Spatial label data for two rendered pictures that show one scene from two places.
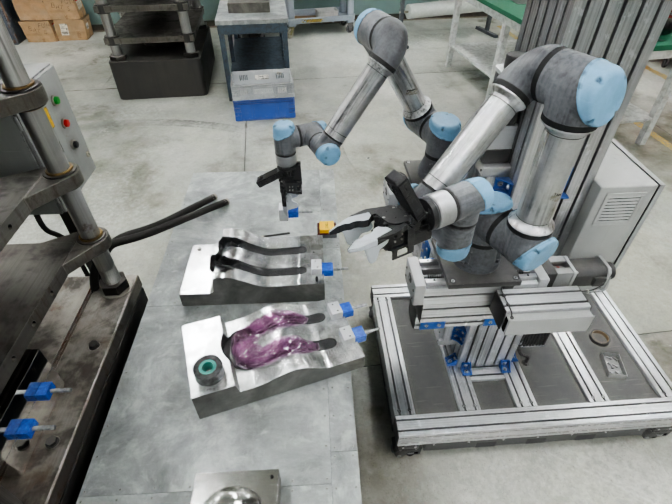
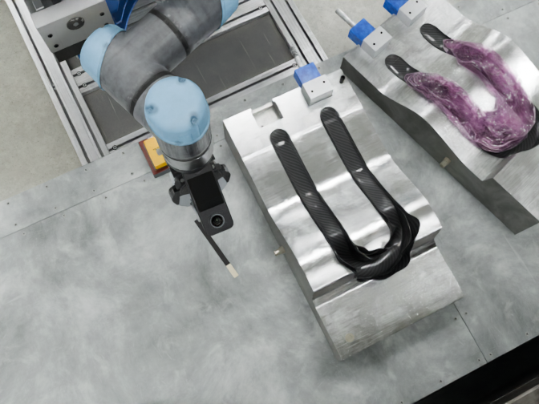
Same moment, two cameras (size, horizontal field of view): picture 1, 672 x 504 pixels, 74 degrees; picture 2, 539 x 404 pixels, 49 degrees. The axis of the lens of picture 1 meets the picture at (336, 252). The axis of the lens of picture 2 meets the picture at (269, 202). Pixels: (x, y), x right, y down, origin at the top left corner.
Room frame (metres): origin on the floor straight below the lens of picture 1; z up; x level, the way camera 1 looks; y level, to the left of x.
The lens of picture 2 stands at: (1.44, 0.50, 1.96)
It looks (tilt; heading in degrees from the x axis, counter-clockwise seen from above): 74 degrees down; 240
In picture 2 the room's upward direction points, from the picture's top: 7 degrees clockwise
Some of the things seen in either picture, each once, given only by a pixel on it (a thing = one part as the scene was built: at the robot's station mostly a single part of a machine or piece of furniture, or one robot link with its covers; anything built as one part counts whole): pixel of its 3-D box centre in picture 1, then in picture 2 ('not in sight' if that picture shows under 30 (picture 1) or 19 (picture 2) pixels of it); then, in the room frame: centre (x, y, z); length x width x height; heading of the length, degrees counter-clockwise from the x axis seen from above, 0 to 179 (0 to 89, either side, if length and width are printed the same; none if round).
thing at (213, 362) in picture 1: (208, 370); not in sight; (0.69, 0.35, 0.93); 0.08 x 0.08 x 0.04
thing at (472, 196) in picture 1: (464, 200); not in sight; (0.77, -0.27, 1.43); 0.11 x 0.08 x 0.09; 120
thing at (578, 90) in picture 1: (547, 175); not in sight; (0.90, -0.50, 1.41); 0.15 x 0.12 x 0.55; 30
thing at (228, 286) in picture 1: (255, 264); (341, 208); (1.17, 0.30, 0.87); 0.50 x 0.26 x 0.14; 93
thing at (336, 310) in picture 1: (348, 309); (358, 30); (0.97, -0.04, 0.86); 0.13 x 0.05 x 0.05; 110
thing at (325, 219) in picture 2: (257, 256); (346, 191); (1.16, 0.28, 0.92); 0.35 x 0.16 x 0.09; 93
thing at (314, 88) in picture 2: (330, 269); (305, 73); (1.12, 0.02, 0.89); 0.13 x 0.05 x 0.05; 93
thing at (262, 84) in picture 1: (262, 84); not in sight; (4.38, 0.73, 0.28); 0.61 x 0.41 x 0.15; 98
